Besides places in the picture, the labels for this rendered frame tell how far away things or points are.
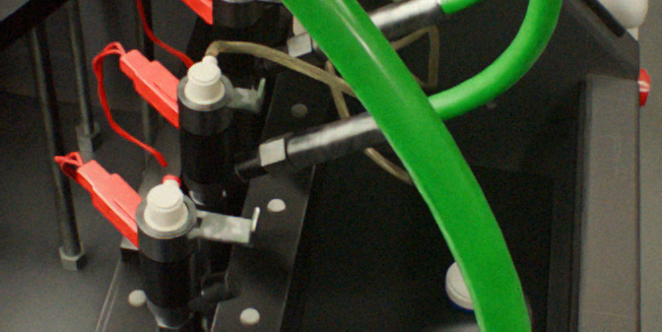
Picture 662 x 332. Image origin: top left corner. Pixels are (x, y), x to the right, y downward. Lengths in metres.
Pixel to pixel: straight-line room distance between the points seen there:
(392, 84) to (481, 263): 0.05
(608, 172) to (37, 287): 0.40
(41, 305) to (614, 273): 0.39
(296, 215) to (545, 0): 0.26
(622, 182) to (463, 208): 0.54
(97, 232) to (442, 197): 0.65
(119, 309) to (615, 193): 0.33
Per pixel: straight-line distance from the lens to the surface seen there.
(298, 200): 0.76
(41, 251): 0.94
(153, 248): 0.59
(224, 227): 0.58
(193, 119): 0.63
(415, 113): 0.31
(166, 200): 0.57
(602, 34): 0.90
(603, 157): 0.86
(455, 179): 0.31
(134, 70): 0.68
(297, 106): 0.81
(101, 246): 0.93
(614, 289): 0.79
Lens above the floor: 1.58
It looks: 49 degrees down
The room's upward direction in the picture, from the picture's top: 5 degrees clockwise
